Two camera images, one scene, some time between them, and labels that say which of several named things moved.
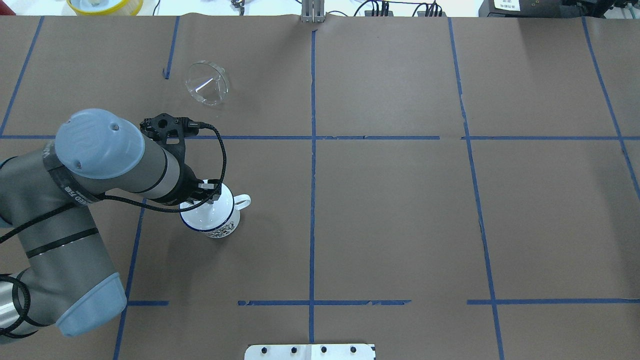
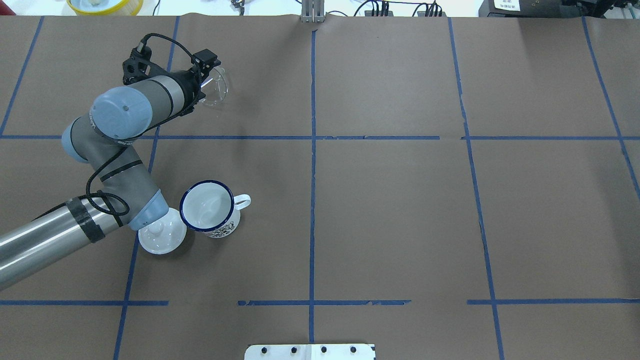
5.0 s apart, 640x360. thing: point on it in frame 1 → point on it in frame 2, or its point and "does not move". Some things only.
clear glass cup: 206,82 does not move
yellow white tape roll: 105,7 does not move
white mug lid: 211,214 → 164,235
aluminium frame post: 313,11 does not move
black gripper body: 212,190 → 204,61
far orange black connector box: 369,13 does not move
